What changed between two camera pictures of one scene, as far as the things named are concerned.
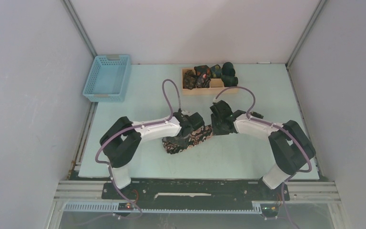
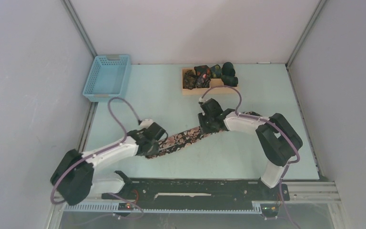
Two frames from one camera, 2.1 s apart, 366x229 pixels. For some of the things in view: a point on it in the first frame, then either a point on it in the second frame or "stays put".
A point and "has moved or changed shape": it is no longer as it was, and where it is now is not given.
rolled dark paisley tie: x=189 y=79 stays put
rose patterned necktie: x=196 y=136 has moved or changed shape
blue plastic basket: x=108 y=78 stays put
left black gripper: x=180 y=142 -> x=154 y=150
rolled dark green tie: x=228 y=69 stays put
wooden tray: x=216 y=86 stays put
